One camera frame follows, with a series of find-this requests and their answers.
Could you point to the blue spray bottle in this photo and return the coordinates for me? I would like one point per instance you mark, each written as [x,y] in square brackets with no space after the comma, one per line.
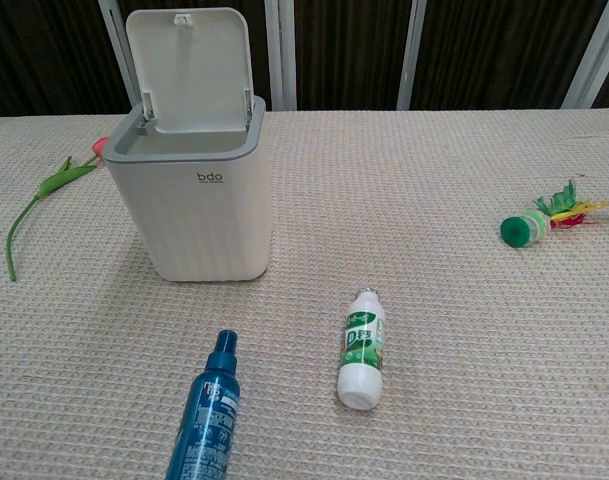
[209,400]

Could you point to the beige woven tablecloth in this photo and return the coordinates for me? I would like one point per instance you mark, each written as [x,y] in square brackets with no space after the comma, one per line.
[434,325]

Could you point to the artificial tulip green stem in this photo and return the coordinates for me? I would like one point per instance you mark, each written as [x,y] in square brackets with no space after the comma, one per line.
[49,186]

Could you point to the white trash bin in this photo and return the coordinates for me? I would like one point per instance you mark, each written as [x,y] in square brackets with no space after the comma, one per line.
[199,220]

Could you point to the white metal frame post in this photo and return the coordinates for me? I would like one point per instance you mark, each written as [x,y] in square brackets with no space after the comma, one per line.
[410,52]
[596,50]
[115,35]
[280,52]

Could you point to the white drink bottle green label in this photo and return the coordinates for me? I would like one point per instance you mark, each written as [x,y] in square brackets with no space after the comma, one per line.
[361,355]

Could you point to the green feather shuttlecock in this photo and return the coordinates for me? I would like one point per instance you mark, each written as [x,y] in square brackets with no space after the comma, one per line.
[526,227]

